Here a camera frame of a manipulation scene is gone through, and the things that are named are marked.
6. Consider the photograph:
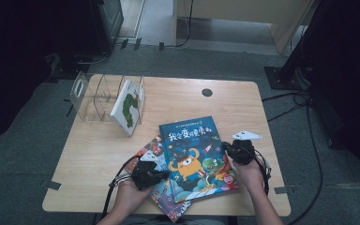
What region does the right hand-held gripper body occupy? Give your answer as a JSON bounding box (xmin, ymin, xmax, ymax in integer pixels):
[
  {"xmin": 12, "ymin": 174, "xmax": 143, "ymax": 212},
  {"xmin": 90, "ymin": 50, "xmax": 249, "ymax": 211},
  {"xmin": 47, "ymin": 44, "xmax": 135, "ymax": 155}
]
[{"xmin": 228, "ymin": 129, "xmax": 263, "ymax": 166}]

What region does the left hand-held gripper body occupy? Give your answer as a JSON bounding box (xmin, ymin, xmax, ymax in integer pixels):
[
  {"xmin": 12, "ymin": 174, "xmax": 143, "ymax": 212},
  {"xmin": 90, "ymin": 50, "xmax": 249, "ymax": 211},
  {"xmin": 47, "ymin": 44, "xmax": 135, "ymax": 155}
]
[{"xmin": 130, "ymin": 152, "xmax": 162, "ymax": 191}]

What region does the light blue many-monsters picture book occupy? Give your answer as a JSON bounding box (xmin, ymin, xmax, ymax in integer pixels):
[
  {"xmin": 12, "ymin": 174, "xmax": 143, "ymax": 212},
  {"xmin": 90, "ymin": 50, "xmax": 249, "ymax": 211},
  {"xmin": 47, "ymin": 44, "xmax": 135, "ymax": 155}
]
[{"xmin": 124, "ymin": 134, "xmax": 195, "ymax": 224}]

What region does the dark blue monster picture book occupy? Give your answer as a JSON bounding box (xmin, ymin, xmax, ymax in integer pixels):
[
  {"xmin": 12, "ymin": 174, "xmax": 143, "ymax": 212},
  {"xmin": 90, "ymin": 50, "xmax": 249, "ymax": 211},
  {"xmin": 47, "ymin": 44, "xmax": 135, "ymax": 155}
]
[{"xmin": 157, "ymin": 115, "xmax": 240, "ymax": 204}]

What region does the white caterpillar picture book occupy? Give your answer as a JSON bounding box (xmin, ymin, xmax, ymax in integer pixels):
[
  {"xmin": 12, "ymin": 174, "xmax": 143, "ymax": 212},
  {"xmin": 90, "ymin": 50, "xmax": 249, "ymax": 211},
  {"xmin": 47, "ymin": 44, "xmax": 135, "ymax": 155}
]
[{"xmin": 109, "ymin": 79, "xmax": 145, "ymax": 138}]

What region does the clear acrylic book rack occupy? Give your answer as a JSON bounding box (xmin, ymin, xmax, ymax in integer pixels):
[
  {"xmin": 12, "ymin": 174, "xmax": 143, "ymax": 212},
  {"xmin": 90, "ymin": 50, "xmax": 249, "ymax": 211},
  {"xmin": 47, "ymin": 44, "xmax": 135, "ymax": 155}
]
[{"xmin": 69, "ymin": 71, "xmax": 146, "ymax": 127}]

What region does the person's left hand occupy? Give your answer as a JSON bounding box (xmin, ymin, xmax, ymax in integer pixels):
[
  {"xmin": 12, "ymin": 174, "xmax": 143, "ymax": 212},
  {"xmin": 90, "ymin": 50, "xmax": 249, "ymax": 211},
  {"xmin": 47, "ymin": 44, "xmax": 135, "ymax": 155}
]
[{"xmin": 112, "ymin": 177, "xmax": 157, "ymax": 218}]

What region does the person's right hand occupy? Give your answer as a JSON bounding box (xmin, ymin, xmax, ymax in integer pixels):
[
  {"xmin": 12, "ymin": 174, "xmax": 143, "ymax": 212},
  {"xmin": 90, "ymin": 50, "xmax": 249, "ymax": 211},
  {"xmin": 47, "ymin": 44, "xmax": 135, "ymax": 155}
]
[{"xmin": 230, "ymin": 157, "xmax": 269, "ymax": 197}]

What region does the person's grey clothing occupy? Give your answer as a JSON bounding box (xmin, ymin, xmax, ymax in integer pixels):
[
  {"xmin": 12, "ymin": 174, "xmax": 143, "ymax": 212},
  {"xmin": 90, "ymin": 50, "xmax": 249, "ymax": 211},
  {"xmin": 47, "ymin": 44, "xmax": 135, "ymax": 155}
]
[{"xmin": 118, "ymin": 215, "xmax": 233, "ymax": 225}]

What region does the beige wooden furniture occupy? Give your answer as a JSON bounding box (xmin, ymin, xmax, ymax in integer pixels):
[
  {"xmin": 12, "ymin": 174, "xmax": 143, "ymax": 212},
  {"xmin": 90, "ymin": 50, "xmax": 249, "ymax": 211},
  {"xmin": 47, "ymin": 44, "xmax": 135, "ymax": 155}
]
[{"xmin": 172, "ymin": 0, "xmax": 317, "ymax": 56}]

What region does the dark cabinet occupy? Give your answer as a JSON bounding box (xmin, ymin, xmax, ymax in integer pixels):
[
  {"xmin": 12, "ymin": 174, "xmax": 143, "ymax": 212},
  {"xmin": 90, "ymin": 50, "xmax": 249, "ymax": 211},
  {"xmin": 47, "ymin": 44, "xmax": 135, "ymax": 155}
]
[{"xmin": 87, "ymin": 0, "xmax": 125, "ymax": 54}]

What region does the right hand-held gripper black cable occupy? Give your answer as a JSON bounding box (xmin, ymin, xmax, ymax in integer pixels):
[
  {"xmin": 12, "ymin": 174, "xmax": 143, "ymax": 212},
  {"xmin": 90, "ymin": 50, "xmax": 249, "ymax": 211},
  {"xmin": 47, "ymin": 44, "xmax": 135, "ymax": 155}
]
[{"xmin": 252, "ymin": 149, "xmax": 274, "ymax": 197}]

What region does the hand-held gripper black cable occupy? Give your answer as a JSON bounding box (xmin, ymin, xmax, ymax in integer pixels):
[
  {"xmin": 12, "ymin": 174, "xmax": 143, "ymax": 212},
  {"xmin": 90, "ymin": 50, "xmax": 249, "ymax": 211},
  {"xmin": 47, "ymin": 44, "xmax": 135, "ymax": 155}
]
[
  {"xmin": 100, "ymin": 155, "xmax": 143, "ymax": 220},
  {"xmin": 252, "ymin": 149, "xmax": 274, "ymax": 197}
]

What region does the left hand-held gripper black cable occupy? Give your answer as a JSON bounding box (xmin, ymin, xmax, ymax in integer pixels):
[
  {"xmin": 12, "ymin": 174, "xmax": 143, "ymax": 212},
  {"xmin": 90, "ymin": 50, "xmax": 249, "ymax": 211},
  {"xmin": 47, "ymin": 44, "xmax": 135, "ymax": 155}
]
[{"xmin": 100, "ymin": 155, "xmax": 143, "ymax": 220}]

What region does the black floor cable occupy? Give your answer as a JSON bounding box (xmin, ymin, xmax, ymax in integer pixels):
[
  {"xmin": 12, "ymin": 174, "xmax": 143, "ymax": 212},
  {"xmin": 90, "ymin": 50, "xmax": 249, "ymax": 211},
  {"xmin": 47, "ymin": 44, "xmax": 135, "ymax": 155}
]
[{"xmin": 261, "ymin": 89, "xmax": 324, "ymax": 223}]

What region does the black stand base plate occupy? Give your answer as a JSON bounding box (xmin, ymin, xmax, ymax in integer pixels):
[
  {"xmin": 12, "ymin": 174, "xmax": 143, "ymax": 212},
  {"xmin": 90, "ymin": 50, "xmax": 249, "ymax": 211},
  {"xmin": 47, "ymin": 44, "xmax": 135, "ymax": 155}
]
[{"xmin": 263, "ymin": 65, "xmax": 312, "ymax": 92}]

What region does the thin black hanging cable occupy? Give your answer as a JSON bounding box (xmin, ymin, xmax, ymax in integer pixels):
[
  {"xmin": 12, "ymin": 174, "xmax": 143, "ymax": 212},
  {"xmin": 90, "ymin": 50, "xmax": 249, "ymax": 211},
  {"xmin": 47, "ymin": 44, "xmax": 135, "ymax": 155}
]
[{"xmin": 173, "ymin": 0, "xmax": 195, "ymax": 49}]

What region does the grey looped floor cable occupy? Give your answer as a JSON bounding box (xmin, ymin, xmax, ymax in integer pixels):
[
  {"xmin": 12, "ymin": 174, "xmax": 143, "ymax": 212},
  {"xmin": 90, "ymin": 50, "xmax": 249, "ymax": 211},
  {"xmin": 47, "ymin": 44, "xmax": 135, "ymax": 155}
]
[{"xmin": 74, "ymin": 51, "xmax": 111, "ymax": 66}]

